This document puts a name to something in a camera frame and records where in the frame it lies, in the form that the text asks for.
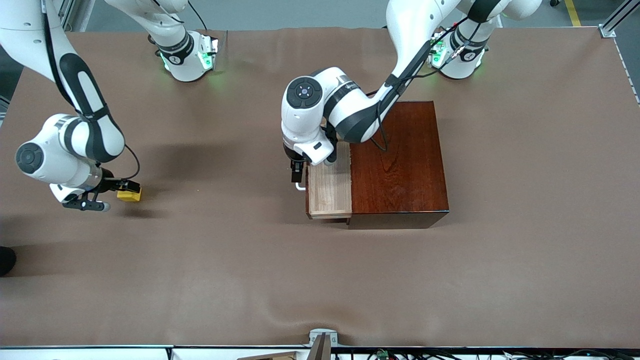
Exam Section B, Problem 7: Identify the aluminium frame structure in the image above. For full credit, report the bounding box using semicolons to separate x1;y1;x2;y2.
55;0;76;32

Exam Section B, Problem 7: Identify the brown table cover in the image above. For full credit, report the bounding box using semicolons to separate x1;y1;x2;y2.
0;26;640;349

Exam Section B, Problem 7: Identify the aluminium corner profile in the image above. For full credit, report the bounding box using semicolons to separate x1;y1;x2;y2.
599;0;640;39

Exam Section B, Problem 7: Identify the dark brown wooden cabinet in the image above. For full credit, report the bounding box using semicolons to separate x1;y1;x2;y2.
346;101;450;230

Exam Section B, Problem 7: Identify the light wooden board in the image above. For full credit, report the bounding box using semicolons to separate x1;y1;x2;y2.
236;351;299;360

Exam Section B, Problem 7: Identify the grey metal clamp bracket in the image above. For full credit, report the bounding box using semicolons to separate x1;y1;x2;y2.
307;328;340;360

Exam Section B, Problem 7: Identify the black right arm base cable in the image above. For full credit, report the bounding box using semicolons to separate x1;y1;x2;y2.
187;0;207;31

